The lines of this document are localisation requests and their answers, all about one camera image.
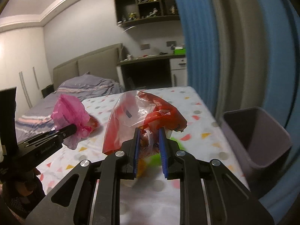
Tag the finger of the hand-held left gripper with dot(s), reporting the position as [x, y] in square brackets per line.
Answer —
[68, 129]

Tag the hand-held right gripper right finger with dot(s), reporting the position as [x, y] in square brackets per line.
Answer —
[163, 154]

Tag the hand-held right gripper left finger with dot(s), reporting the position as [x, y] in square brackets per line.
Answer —
[136, 150]

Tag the large pink plastic bag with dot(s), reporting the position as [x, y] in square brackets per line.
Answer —
[70, 112]

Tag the red and clear plastic bag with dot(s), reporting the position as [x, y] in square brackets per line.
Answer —
[159, 114]

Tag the grey plastic bin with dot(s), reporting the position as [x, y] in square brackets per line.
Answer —
[257, 154]

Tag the person's left hand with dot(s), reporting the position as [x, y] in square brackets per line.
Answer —
[23, 188]

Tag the green plastic bag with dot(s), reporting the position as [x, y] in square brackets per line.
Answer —
[153, 159]

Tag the black bedside stand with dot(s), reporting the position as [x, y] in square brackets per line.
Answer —
[48, 91]

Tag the grey striped blanket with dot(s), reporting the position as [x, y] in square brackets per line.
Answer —
[77, 86]

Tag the white patterned tablecloth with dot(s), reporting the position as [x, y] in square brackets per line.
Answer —
[206, 126]

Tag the grey padded bed headboard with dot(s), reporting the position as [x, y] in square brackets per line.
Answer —
[93, 63]

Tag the white drawer cabinet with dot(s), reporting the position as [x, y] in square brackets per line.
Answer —
[179, 71]

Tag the white wardrobe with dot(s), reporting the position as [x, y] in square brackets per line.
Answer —
[14, 63]

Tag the dark topped desk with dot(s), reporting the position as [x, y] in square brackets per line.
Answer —
[145, 59]

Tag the white mug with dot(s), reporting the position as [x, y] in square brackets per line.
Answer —
[129, 57]

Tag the green box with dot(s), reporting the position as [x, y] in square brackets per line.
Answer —
[180, 50]

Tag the blue curtain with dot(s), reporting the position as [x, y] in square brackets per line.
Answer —
[288, 180]
[196, 39]

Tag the group of shelf figurines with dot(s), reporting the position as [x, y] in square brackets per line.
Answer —
[131, 16]

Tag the grey curtain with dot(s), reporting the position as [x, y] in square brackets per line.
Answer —
[246, 51]

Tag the grey wall socket plate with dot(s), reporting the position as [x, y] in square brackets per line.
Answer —
[171, 43]
[145, 46]

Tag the dark wall shelf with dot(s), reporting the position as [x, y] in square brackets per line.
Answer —
[125, 7]

